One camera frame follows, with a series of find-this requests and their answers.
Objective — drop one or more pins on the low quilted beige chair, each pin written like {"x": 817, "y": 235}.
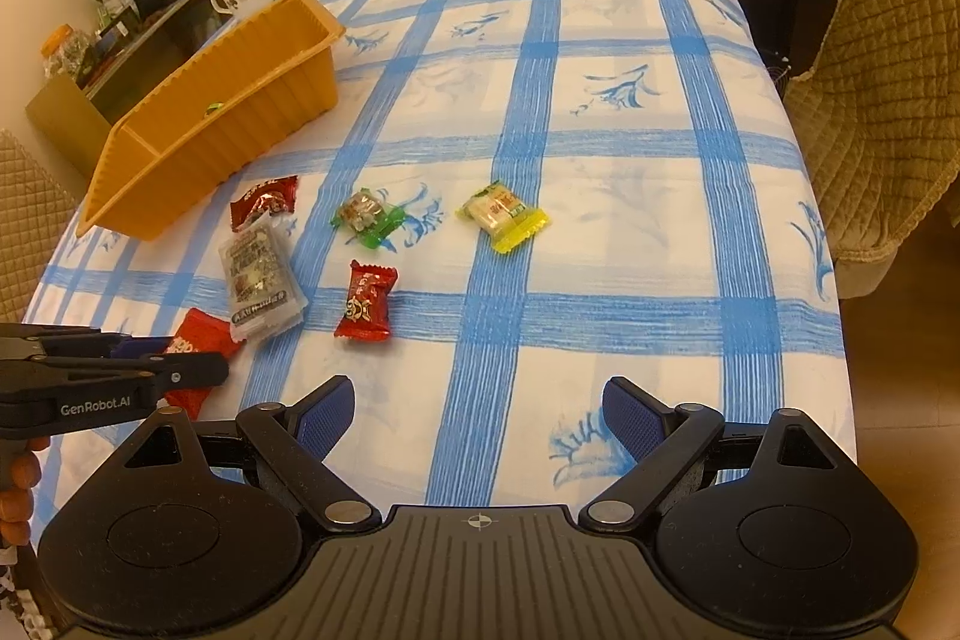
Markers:
{"x": 30, "y": 220}

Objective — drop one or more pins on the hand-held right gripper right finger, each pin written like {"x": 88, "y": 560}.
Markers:
{"x": 634, "y": 415}

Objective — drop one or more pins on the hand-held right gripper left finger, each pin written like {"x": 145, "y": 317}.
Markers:
{"x": 322, "y": 419}

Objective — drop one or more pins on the orange plastic tray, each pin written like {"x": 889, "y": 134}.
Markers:
{"x": 225, "y": 138}

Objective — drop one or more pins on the clear grey snack packet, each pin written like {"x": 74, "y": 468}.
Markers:
{"x": 259, "y": 280}

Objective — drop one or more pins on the wooden shelf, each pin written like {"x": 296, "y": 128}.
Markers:
{"x": 64, "y": 115}

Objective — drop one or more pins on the blue checked tablecloth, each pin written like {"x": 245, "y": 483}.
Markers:
{"x": 637, "y": 197}

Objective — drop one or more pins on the orange-lid plastic jar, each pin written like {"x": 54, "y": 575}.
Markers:
{"x": 64, "y": 55}

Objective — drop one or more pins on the red cartoon-face candy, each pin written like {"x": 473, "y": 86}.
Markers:
{"x": 366, "y": 302}

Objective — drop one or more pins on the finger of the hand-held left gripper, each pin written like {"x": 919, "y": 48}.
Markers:
{"x": 187, "y": 370}
{"x": 75, "y": 340}

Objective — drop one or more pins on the green candy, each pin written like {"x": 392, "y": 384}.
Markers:
{"x": 364, "y": 211}

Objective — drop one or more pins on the person's left hand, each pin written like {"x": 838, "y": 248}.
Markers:
{"x": 19, "y": 471}

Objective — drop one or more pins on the yellow wrapped candy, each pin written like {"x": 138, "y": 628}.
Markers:
{"x": 495, "y": 211}

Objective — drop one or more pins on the plain red snack packet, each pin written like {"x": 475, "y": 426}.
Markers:
{"x": 206, "y": 336}

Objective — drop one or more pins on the tall quilted beige chair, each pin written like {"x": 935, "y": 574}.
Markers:
{"x": 885, "y": 85}

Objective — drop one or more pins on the red dark-print snack packet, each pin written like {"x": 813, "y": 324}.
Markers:
{"x": 262, "y": 197}

